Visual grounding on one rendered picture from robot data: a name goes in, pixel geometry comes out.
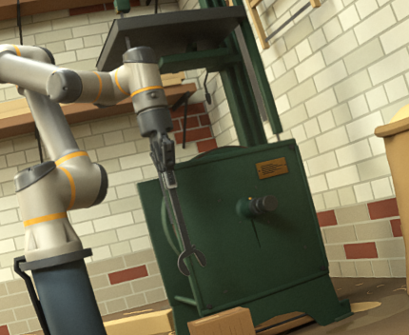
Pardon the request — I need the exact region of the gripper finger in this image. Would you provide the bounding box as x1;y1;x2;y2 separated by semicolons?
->
148;134;167;189
159;131;178;190

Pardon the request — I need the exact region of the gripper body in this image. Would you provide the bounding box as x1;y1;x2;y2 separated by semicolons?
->
131;93;174;138

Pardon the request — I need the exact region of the dark grey spanner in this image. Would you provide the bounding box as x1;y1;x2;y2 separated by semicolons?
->
158;168;208;278

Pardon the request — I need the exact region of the dark grey bandsaw table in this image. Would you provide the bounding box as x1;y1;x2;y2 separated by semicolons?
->
95;5;252;73

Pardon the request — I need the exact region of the dark grey knob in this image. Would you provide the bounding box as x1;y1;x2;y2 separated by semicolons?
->
252;194;280;213

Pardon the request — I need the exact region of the green bandsaw body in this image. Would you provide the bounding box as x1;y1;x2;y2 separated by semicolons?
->
136;0;355;335

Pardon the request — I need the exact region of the light wooden board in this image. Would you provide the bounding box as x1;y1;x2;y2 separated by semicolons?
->
158;71;186;88

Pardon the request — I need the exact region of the black hanging lever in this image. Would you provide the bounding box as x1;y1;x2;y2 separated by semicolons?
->
203;70;213;105

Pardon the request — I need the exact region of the brass name plate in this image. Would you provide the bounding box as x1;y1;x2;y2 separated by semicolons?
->
255;156;290;181

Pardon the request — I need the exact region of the tan wooden plank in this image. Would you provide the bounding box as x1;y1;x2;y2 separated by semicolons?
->
102;308;175;335

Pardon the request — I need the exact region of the tan wooden block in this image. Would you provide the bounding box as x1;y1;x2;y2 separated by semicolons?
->
186;306;257;335

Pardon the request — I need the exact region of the wooden frame saw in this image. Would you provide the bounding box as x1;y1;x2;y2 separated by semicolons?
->
243;0;323;50

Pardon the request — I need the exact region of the wooden wall shelf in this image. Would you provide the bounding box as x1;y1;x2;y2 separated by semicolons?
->
0;82;198;163
0;0;122;25

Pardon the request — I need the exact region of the black cable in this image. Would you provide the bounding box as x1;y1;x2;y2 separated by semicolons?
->
16;0;25;47

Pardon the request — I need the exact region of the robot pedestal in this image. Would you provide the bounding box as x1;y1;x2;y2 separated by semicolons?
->
13;247;107;335

